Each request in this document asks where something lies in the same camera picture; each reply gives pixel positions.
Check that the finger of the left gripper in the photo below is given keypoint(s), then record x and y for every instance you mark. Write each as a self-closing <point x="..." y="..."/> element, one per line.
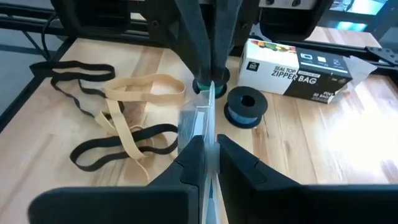
<point x="224" y="31"/>
<point x="199" y="37"/>

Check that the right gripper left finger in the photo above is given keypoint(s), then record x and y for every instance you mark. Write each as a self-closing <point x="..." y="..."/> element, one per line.
<point x="124" y="207"/>

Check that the black aluminium table frame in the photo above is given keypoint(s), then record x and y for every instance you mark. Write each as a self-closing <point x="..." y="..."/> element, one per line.
<point x="31" y="26"/>

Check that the black white zipper bag box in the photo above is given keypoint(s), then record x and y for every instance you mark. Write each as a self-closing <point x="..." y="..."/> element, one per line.
<point x="280" y="74"/>

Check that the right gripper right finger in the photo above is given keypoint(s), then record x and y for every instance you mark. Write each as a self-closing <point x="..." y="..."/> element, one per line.
<point x="295" y="207"/>

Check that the thin black rubber band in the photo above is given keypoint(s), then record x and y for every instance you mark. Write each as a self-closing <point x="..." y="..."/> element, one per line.
<point x="75" y="105"/>

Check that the wide blue rubber band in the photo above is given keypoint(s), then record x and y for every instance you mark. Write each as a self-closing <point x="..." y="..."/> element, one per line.
<point x="211" y="202"/>

